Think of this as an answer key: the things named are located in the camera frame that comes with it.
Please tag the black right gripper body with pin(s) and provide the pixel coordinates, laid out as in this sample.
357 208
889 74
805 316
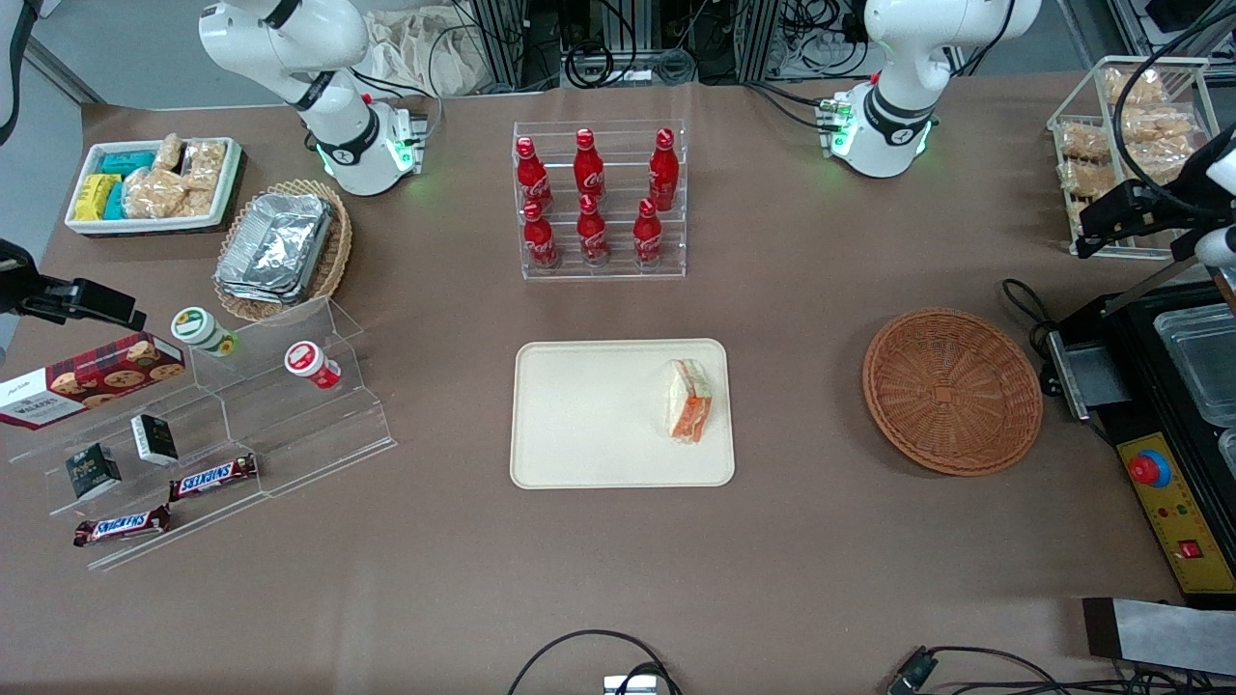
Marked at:
17 286

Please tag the light oval wicker basket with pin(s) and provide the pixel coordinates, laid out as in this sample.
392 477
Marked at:
336 261

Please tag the clear acrylic bottle rack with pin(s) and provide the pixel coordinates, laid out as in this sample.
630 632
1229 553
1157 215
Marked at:
623 169

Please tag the small black gold-lettered box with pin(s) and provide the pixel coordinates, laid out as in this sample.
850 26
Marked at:
94 471

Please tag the brown round wicker basket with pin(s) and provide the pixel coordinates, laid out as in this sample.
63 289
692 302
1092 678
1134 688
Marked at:
951 391

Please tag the grey black-edged flat panel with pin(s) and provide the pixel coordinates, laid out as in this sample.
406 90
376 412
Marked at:
1168 637

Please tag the yellow snack packet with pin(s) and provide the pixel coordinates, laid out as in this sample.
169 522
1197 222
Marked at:
94 196

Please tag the rice cracker snack bag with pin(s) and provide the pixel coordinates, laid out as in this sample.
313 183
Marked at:
169 152
205 164
153 193

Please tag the brown Snickers bar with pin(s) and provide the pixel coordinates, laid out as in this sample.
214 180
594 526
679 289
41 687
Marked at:
121 526
212 477

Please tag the triangular sandwich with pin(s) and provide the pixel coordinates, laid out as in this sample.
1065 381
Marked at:
688 401

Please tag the red cola bottle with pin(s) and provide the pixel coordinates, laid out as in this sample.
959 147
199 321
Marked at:
541 241
663 174
589 174
647 236
533 179
592 236

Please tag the clear plastic container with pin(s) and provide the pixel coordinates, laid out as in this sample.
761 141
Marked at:
1202 362

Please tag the green lid yogurt cup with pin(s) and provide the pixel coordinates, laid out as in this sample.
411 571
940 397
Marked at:
198 328

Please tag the fried snack bag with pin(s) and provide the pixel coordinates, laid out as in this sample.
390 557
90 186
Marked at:
1083 142
1086 179
1154 124
1135 89

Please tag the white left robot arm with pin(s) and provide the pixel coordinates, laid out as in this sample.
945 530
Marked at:
893 125

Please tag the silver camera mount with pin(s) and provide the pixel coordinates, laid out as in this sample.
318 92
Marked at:
632 686

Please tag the red lid yogurt cup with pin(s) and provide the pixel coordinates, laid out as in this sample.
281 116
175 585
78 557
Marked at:
307 362

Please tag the white rectangular snack tray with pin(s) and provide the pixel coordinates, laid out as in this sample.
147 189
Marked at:
145 225

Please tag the aluminium foil container stack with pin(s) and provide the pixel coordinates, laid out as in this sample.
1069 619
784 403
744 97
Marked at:
275 246

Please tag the clear acrylic stepped display stand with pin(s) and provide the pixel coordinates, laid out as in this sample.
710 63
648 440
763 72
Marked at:
290 434

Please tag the aluminium frame post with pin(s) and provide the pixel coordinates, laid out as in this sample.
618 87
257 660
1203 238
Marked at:
758 39
497 43

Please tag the beige cloth bag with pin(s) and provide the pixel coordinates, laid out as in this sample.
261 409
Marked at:
425 53

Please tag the teal snack packet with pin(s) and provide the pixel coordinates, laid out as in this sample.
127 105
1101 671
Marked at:
127 162
116 201

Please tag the red tartan cookie box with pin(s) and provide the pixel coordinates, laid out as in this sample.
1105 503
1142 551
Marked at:
97 376

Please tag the black yellow-panel sealing machine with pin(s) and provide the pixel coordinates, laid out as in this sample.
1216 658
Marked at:
1173 526

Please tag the small black white-labelled box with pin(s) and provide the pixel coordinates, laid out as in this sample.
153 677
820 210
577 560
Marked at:
154 439

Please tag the beige plastic serving tray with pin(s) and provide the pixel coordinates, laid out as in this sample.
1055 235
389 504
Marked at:
599 415

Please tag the red emergency stop button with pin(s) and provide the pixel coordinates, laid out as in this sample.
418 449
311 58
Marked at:
1149 469

